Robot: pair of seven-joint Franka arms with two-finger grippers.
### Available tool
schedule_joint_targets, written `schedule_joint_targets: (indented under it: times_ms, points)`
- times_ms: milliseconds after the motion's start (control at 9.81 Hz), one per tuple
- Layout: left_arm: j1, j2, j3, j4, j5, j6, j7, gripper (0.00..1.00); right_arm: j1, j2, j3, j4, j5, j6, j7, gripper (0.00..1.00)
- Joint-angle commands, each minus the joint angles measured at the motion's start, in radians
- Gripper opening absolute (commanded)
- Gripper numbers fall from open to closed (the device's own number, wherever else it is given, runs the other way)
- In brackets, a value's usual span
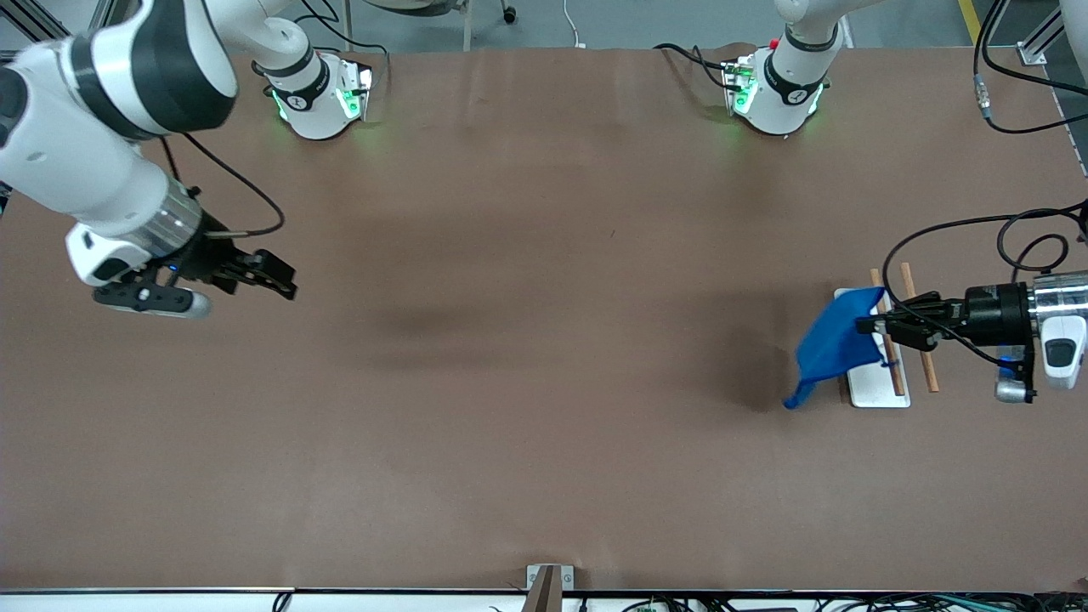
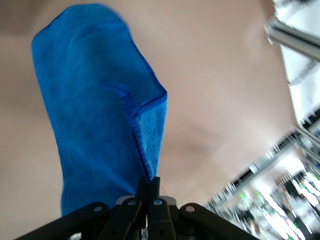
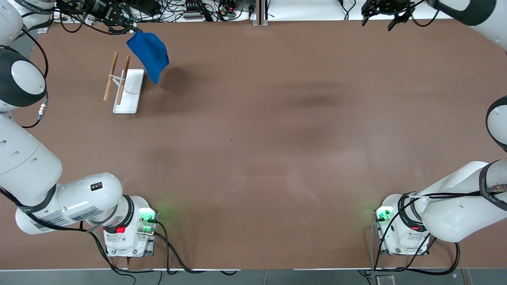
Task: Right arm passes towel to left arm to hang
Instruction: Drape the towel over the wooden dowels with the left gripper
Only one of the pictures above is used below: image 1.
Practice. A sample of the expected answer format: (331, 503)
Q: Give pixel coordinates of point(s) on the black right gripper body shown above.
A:
(210, 257)

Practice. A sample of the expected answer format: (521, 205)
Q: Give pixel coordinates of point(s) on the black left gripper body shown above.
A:
(996, 314)

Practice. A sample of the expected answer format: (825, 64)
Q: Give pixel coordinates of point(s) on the blue microfibre towel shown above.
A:
(833, 340)

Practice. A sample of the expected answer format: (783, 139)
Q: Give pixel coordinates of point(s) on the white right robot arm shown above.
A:
(93, 161)

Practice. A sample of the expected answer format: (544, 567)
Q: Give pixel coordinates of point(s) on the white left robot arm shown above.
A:
(786, 102)

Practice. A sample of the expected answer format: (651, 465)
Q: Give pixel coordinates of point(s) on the white towel rack base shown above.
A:
(875, 387)

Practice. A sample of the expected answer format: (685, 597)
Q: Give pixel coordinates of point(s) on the wooden rack rod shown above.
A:
(926, 370)
(895, 378)

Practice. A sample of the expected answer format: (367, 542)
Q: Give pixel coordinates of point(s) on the office chair base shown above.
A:
(467, 25)

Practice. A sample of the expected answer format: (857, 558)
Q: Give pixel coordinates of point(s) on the aluminium frame profile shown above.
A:
(1041, 38)
(34, 21)

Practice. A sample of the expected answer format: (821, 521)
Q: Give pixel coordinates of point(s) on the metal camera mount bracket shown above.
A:
(548, 586)

